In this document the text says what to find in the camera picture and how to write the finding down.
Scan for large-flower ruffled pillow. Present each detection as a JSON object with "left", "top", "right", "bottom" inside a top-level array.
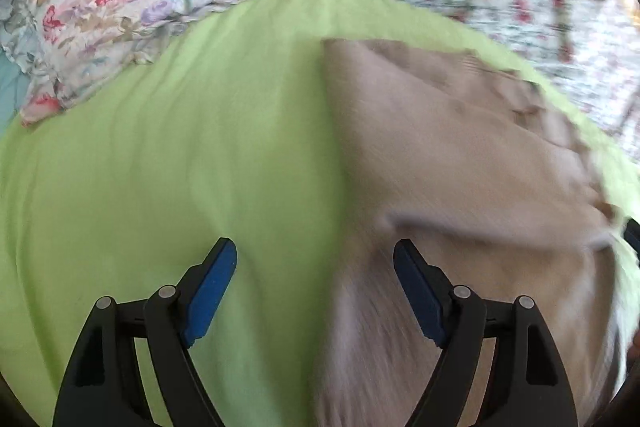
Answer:
[{"left": 0, "top": 0, "right": 321, "bottom": 128}]

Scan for beige small garment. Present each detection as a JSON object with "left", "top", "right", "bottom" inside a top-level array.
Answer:
[{"left": 309, "top": 38, "right": 632, "bottom": 427}]

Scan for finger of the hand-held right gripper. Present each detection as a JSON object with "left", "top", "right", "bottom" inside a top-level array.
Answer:
[{"left": 622, "top": 219, "right": 640, "bottom": 269}]

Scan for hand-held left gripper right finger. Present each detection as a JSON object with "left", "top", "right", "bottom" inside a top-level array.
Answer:
[{"left": 393, "top": 239, "right": 579, "bottom": 427}]

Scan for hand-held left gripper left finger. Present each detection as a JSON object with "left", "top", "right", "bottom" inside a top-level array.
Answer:
[{"left": 52, "top": 237, "right": 238, "bottom": 427}]

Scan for lime green blanket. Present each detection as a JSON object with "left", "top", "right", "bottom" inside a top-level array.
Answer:
[{"left": 0, "top": 0, "right": 640, "bottom": 427}]

